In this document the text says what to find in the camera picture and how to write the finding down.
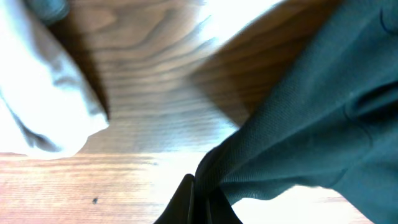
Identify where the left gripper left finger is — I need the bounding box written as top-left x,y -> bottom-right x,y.
154,174 -> 195,224

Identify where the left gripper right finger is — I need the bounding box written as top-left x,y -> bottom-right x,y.
205,188 -> 243,224

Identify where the black t-shirt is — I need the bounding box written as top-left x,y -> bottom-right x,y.
195,0 -> 397,223

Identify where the beige folded garment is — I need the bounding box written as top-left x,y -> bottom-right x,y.
1,0 -> 109,159

